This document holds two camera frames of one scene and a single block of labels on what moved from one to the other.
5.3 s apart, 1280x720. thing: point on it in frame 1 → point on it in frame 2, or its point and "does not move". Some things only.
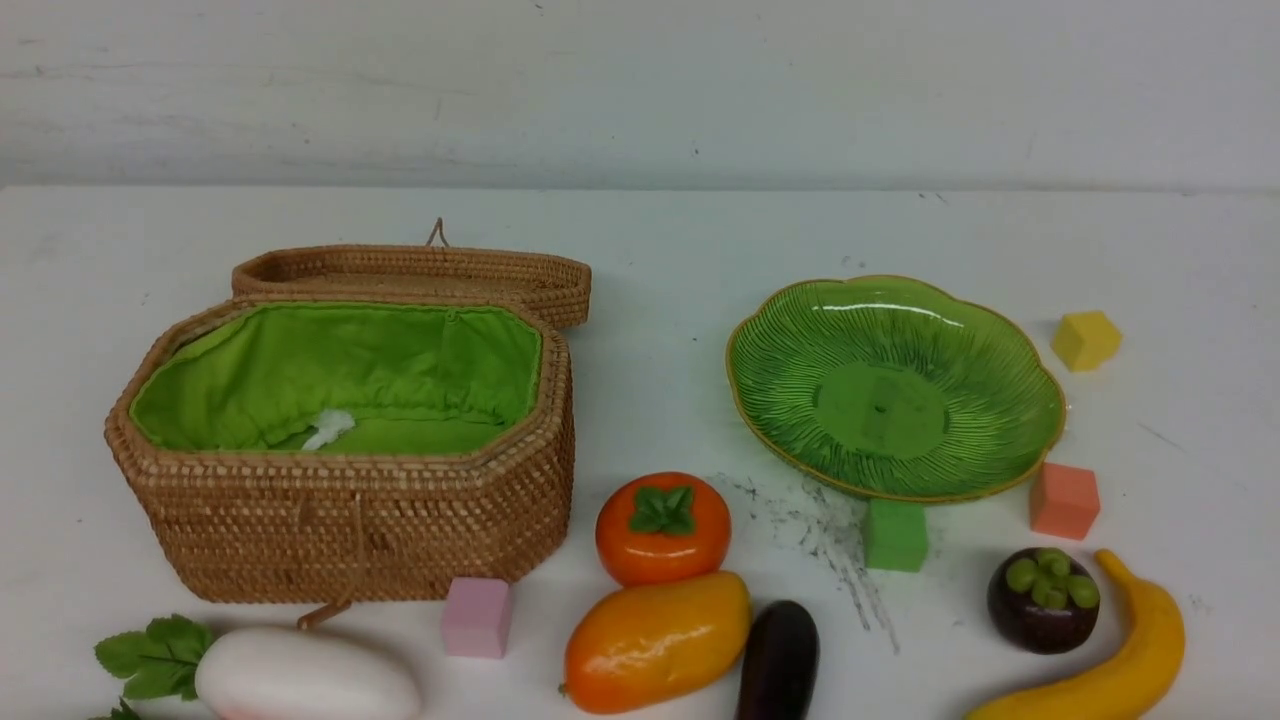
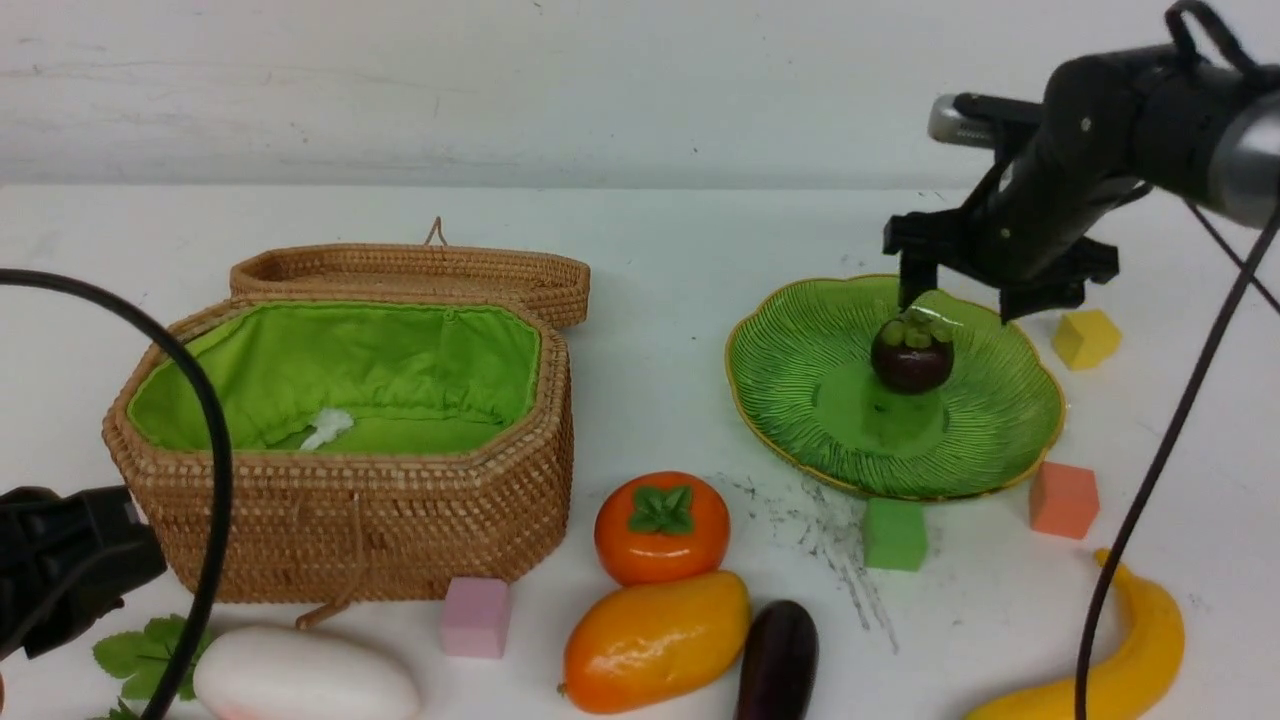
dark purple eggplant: [781, 663] does not move
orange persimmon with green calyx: [655, 527] does not move
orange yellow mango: [648, 648] does not move
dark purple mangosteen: [1043, 601] → [914, 354]
